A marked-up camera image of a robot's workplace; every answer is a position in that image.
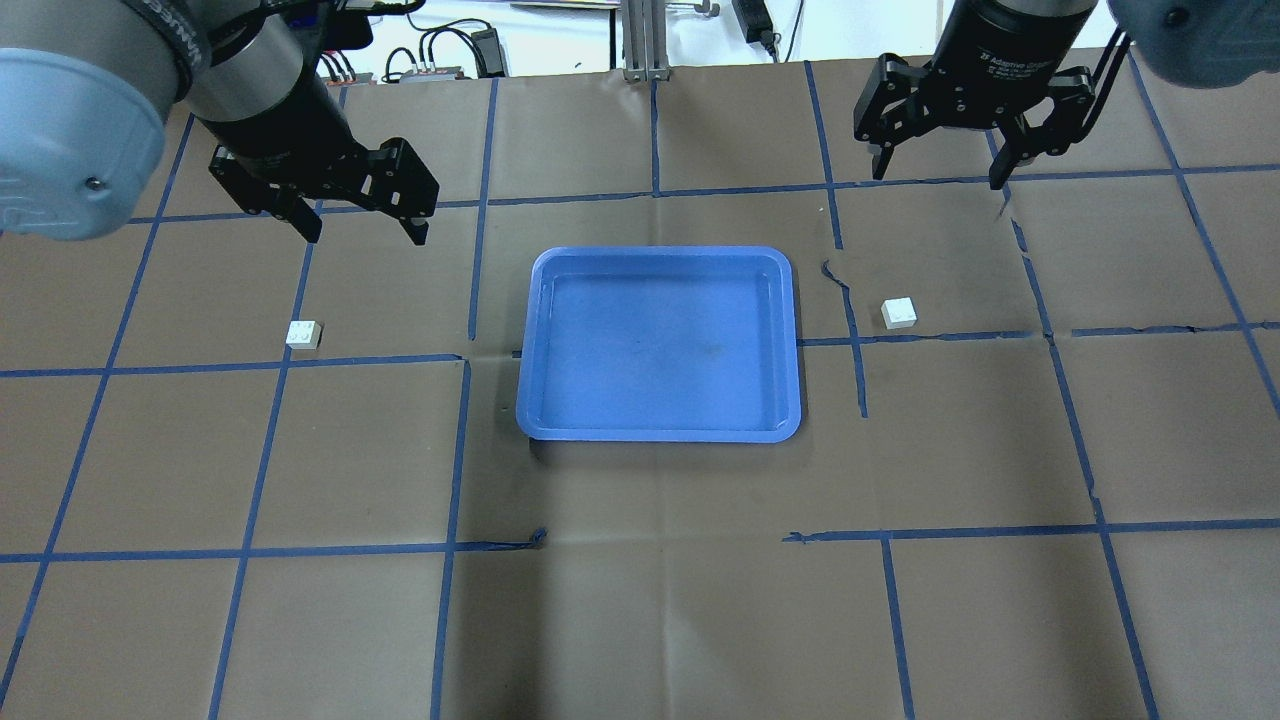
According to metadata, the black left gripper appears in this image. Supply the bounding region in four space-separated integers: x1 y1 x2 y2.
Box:
189 20 440 247

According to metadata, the brown paper table cover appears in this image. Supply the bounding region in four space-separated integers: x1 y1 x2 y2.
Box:
3 59 1279 719

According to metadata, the aluminium frame post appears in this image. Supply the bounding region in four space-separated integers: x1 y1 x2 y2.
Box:
620 0 671 85

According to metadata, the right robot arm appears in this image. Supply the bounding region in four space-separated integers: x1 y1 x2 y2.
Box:
852 1 1279 190

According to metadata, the black power adapter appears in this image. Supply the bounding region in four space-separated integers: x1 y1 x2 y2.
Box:
731 0 778 61

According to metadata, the blue plastic tray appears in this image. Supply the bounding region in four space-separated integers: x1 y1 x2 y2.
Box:
515 246 803 445

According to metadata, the white block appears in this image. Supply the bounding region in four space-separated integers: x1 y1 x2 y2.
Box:
284 320 324 351
879 297 918 331

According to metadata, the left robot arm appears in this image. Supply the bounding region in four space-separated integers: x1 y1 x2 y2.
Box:
1 1 440 246

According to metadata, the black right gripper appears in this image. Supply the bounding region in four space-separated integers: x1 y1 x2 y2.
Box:
852 1 1097 191

